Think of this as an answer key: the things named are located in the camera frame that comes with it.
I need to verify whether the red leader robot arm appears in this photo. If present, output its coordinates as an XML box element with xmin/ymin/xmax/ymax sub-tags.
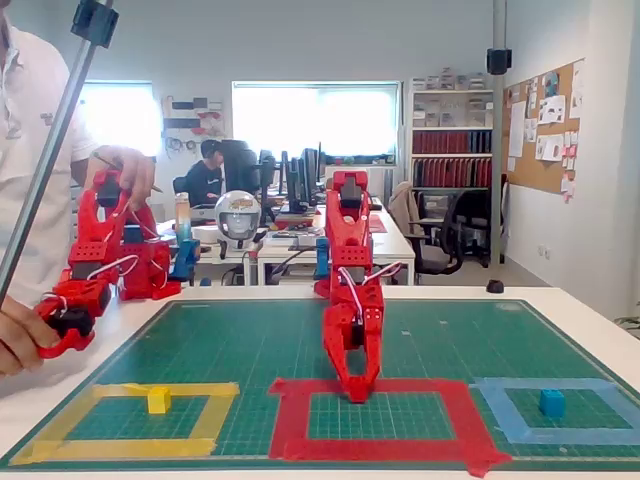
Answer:
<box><xmin>34</xmin><ymin>169</ymin><xmax>182</xmax><ymax>360</ymax></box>

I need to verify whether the thin pencil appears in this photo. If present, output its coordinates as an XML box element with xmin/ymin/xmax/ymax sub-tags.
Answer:
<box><xmin>91</xmin><ymin>151</ymin><xmax>165</xmax><ymax>194</ymax></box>

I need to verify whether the man's left forearm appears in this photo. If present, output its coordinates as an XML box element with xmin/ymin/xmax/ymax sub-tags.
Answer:
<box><xmin>69</xmin><ymin>148</ymin><xmax>101</xmax><ymax>187</ymax></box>

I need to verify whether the red tape square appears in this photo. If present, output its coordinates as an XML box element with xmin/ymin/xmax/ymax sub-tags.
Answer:
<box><xmin>268</xmin><ymin>378</ymin><xmax>514</xmax><ymax>479</ymax></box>

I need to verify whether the yellow toy brick cube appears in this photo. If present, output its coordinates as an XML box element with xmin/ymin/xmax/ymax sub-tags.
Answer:
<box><xmin>147</xmin><ymin>386</ymin><xmax>173</xmax><ymax>415</ymax></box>

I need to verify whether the blue toy brick cube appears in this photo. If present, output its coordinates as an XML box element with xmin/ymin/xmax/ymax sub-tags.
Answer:
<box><xmin>539</xmin><ymin>388</ymin><xmax>566</xmax><ymax>418</ymax></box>

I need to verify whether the blue tape square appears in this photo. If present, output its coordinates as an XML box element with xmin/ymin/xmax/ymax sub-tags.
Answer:
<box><xmin>469</xmin><ymin>377</ymin><xmax>640</xmax><ymax>446</ymax></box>

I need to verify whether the yellow tape square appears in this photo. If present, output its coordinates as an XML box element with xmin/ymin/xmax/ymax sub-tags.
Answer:
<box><xmin>9</xmin><ymin>382</ymin><xmax>240</xmax><ymax>466</ymax></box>

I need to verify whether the man's left hand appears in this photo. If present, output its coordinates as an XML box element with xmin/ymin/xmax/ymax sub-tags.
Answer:
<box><xmin>88</xmin><ymin>144</ymin><xmax>158</xmax><ymax>204</ymax></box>

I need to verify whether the man's right hand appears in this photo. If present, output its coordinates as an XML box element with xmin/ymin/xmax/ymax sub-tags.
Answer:
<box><xmin>0</xmin><ymin>297</ymin><xmax>62</xmax><ymax>378</ymax></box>

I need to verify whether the blue table clamp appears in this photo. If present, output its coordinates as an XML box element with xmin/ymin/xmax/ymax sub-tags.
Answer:
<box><xmin>314</xmin><ymin>237</ymin><xmax>331</xmax><ymax>281</ymax></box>
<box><xmin>168</xmin><ymin>238</ymin><xmax>202</xmax><ymax>289</ymax></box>

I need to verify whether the green cutting mat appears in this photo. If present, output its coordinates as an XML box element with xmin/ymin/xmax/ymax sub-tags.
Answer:
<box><xmin>0</xmin><ymin>298</ymin><xmax>640</xmax><ymax>474</ymax></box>

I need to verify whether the white office desk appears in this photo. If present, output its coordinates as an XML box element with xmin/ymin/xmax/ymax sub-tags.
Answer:
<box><xmin>257</xmin><ymin>197</ymin><xmax>417</xmax><ymax>287</ymax></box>
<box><xmin>92</xmin><ymin>234</ymin><xmax>261</xmax><ymax>287</ymax></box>

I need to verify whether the black office chair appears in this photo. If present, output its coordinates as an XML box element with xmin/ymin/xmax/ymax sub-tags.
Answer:
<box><xmin>413</xmin><ymin>189</ymin><xmax>494</xmax><ymax>276</ymax></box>

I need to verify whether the beige jacket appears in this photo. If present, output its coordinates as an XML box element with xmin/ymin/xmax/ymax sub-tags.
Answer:
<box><xmin>388</xmin><ymin>181</ymin><xmax>427</xmax><ymax>239</ymax></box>

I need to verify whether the black computer monitor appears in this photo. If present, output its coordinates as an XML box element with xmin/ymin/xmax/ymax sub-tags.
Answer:
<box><xmin>222</xmin><ymin>139</ymin><xmax>261</xmax><ymax>201</ymax></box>
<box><xmin>258</xmin><ymin>149</ymin><xmax>279</xmax><ymax>199</ymax></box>
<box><xmin>279</xmin><ymin>149</ymin><xmax>307</xmax><ymax>214</ymax></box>
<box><xmin>302</xmin><ymin>142</ymin><xmax>325</xmax><ymax>201</ymax></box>

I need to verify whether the white motorcycle helmet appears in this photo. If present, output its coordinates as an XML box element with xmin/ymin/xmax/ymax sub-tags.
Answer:
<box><xmin>214</xmin><ymin>190</ymin><xmax>263</xmax><ymax>250</ymax></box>

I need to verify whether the gradient coloured water bottle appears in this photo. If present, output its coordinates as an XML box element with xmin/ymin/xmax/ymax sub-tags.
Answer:
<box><xmin>174</xmin><ymin>191</ymin><xmax>193</xmax><ymax>247</ymax></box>

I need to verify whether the seated person in dark top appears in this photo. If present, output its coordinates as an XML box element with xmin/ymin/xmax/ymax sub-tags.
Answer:
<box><xmin>183</xmin><ymin>138</ymin><xmax>226</xmax><ymax>209</ymax></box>

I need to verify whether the wide bright window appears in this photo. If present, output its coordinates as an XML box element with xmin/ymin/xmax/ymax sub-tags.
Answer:
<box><xmin>231</xmin><ymin>80</ymin><xmax>402</xmax><ymax>164</ymax></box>

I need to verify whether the white bookshelf with red binders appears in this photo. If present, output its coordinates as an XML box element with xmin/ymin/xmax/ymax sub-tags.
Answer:
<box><xmin>407</xmin><ymin>76</ymin><xmax>496</xmax><ymax>266</ymax></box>

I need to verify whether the cork pin board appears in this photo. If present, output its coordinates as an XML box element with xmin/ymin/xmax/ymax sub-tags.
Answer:
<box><xmin>502</xmin><ymin>58</ymin><xmax>587</xmax><ymax>197</ymax></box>

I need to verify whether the vertical metal pole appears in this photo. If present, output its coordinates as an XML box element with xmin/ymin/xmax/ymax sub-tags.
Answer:
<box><xmin>491</xmin><ymin>0</ymin><xmax>509</xmax><ymax>284</ymax></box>

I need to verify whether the small bright window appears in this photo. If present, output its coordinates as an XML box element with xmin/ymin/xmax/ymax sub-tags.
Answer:
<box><xmin>79</xmin><ymin>81</ymin><xmax>160</xmax><ymax>165</ymax></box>

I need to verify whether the black pole clamp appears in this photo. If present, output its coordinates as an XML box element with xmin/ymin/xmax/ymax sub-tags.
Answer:
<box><xmin>486</xmin><ymin>47</ymin><xmax>513</xmax><ymax>77</ymax></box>
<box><xmin>70</xmin><ymin>0</ymin><xmax>121</xmax><ymax>50</ymax></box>

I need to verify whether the slanted metal pole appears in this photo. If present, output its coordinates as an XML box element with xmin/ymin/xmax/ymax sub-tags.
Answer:
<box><xmin>0</xmin><ymin>0</ymin><xmax>114</xmax><ymax>306</ymax></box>

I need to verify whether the man in white polo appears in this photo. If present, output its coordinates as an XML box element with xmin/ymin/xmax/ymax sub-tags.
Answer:
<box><xmin>0</xmin><ymin>0</ymin><xmax>101</xmax><ymax>396</ymax></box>

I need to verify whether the white servo cable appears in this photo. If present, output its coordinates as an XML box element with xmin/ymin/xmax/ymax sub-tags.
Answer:
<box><xmin>337</xmin><ymin>260</ymin><xmax>404</xmax><ymax>324</ymax></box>

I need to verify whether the wall-mounted parts rack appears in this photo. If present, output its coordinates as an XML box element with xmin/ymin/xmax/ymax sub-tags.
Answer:
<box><xmin>160</xmin><ymin>95</ymin><xmax>226</xmax><ymax>157</ymax></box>

